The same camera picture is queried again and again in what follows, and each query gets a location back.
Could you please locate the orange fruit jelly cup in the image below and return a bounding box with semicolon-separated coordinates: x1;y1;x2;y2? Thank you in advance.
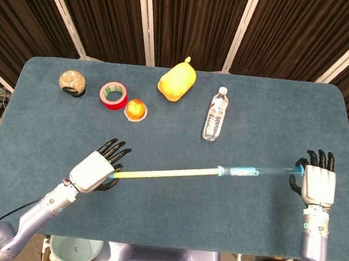
123;97;149;122

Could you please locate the blue table cloth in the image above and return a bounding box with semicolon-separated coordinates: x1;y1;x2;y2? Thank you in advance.
0;53;349;261

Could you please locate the round glass jar of grains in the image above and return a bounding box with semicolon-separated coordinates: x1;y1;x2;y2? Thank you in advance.
57;69;88;99

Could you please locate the yellow plush bag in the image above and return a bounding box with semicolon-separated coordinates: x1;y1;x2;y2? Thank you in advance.
156;54;199;104

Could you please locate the blue and yellow water pump toy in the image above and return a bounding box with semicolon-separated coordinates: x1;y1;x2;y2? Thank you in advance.
113;150;306;197

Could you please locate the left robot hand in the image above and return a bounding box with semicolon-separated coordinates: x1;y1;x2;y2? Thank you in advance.
67;134;134;197

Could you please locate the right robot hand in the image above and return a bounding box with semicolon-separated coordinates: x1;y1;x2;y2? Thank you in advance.
286;146;340;212

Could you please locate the light blue bucket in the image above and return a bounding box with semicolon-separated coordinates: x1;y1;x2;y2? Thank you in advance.
48;234;105;261

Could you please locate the red tape roll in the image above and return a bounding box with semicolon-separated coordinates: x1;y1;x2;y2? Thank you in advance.
98;80;130;112

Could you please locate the clear plastic water bottle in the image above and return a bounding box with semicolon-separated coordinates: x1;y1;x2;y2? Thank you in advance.
201;85;230;143

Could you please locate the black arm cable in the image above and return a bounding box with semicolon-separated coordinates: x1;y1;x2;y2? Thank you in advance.
0;193;46;231

